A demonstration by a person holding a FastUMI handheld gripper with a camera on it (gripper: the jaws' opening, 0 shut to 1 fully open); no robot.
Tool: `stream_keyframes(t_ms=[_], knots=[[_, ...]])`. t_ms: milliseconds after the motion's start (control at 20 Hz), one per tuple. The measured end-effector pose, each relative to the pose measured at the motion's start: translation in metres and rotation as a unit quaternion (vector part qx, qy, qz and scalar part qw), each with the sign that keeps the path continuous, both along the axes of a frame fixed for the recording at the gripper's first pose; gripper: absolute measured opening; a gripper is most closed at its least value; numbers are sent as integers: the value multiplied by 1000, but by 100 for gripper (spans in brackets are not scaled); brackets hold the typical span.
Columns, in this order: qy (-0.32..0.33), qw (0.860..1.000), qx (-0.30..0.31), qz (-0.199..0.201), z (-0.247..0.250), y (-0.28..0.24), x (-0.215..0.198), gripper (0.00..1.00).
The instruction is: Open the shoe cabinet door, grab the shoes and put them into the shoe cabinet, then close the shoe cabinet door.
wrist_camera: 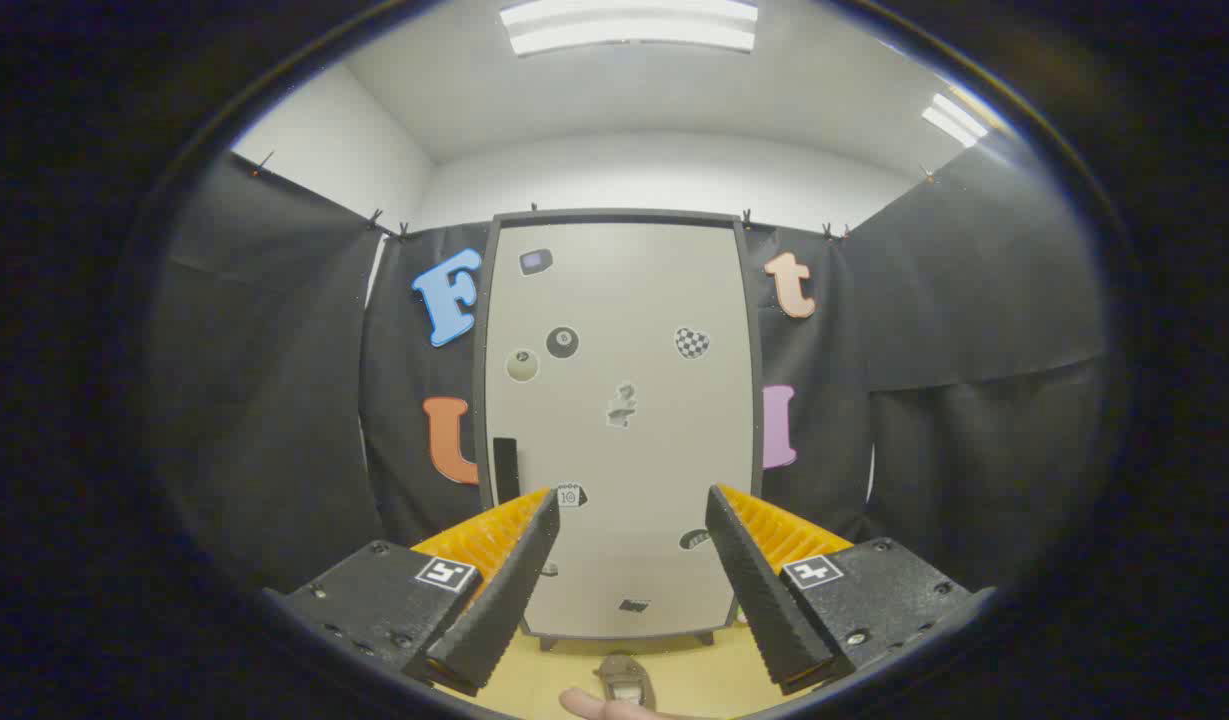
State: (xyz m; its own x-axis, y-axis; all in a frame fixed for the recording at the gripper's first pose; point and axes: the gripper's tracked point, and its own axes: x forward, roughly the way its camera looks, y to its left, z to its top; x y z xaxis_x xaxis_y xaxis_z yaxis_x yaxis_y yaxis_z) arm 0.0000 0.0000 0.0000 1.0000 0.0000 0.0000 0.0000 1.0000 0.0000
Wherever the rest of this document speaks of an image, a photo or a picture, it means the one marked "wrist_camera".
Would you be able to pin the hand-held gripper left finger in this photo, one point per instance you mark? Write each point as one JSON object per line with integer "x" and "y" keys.
{"x": 504, "y": 600}

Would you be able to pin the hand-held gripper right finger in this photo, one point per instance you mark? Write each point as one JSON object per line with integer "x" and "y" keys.
{"x": 764, "y": 600}

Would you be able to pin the brown fluffy shoe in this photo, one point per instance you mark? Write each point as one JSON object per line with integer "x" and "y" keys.
{"x": 624, "y": 685}

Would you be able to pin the grey shoe cabinet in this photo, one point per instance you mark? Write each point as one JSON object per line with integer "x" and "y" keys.
{"x": 614, "y": 215}

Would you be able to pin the black backdrop cloth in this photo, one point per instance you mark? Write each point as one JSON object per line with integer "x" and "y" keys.
{"x": 274, "y": 400}

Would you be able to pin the small ceiling light panel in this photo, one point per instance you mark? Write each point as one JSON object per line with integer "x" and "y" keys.
{"x": 954, "y": 120}

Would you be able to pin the large ceiling light panel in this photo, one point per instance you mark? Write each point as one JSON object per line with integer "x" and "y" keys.
{"x": 629, "y": 25}

